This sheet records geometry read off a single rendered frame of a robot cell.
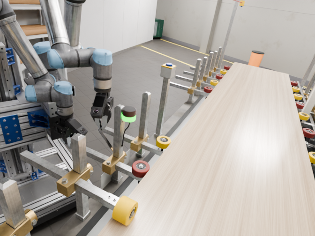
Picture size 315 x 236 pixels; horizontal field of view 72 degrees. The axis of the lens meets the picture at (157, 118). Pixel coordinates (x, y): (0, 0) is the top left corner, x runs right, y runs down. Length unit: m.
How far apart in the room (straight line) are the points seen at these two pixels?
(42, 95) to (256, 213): 1.01
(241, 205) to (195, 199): 0.18
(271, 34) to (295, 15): 0.71
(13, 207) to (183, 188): 0.59
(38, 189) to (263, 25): 7.02
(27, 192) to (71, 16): 1.28
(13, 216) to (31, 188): 1.22
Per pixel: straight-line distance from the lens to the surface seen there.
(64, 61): 0.95
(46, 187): 1.92
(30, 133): 1.53
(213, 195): 0.97
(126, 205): 0.76
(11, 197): 0.70
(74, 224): 1.07
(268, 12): 7.57
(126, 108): 0.93
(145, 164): 1.01
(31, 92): 1.09
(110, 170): 1.05
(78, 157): 0.82
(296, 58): 7.24
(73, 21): 1.29
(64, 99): 1.07
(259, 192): 1.08
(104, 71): 0.90
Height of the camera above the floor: 1.57
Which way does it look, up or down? 29 degrees down
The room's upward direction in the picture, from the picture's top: 8 degrees clockwise
